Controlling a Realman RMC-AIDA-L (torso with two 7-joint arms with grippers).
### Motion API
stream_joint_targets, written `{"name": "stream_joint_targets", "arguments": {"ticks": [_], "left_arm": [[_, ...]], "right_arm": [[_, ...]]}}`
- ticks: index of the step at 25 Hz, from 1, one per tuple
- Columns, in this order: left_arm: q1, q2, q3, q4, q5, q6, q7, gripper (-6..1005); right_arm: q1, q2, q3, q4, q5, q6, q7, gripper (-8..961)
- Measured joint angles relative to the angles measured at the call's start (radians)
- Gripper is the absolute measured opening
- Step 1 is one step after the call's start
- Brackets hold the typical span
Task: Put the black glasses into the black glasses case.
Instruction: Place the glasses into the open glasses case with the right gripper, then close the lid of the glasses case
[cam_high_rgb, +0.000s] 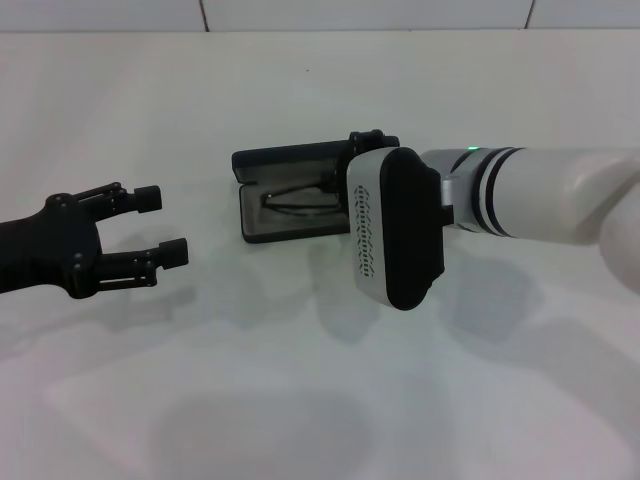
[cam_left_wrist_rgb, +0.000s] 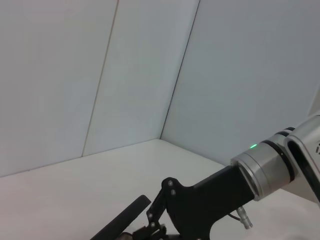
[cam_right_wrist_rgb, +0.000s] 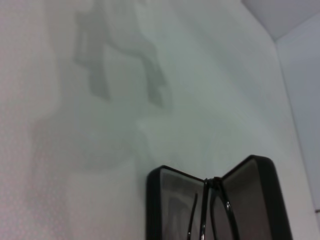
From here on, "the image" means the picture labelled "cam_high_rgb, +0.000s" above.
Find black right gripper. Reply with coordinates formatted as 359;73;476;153
319;128;400;196

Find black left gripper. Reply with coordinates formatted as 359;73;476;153
0;182;190;300

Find black glasses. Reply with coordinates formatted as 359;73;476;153
260;182;349;214

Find black glasses case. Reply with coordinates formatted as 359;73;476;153
230;135;401;245

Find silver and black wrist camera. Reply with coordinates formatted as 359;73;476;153
346;145;454;312

